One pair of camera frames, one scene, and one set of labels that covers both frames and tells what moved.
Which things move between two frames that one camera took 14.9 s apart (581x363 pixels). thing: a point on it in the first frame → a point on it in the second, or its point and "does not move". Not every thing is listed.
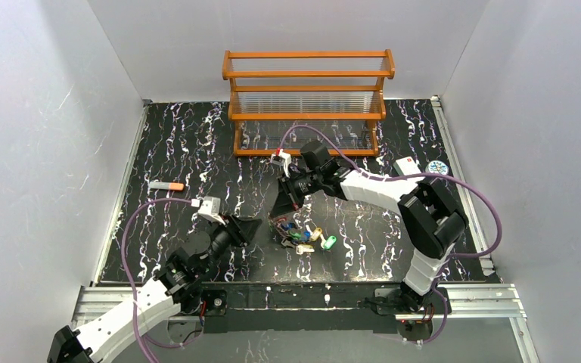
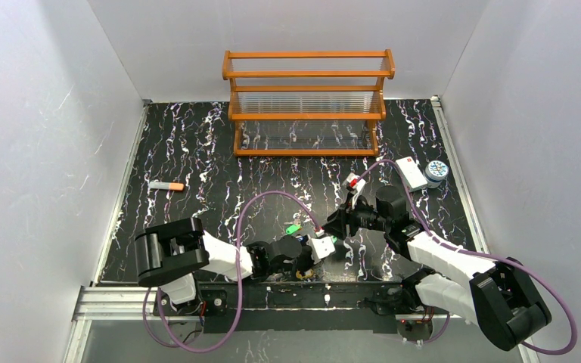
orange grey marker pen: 166,185 does not move
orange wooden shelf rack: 307,103 does not move
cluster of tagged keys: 302,240 → 308,274
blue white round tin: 436,166 does not move
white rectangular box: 406,166 does not move
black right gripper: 290,191 → 344,220
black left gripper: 231,231 → 301,261
